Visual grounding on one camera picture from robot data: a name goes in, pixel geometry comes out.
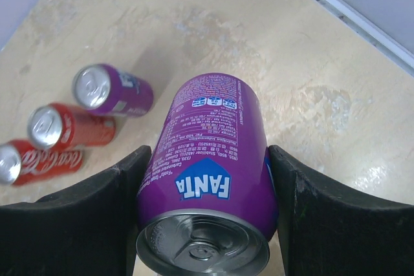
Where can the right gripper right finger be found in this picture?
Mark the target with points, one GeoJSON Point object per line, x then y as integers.
{"type": "Point", "coordinates": [328, 228]}

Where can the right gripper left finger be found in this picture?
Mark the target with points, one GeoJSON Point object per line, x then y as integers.
{"type": "Point", "coordinates": [88, 228]}

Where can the red cola can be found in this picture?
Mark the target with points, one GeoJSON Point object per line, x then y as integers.
{"type": "Point", "coordinates": [22, 163]}
{"type": "Point", "coordinates": [68, 127]}

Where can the purple fanta can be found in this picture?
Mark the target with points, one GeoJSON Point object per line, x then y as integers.
{"type": "Point", "coordinates": [207, 203]}
{"type": "Point", "coordinates": [102, 89]}

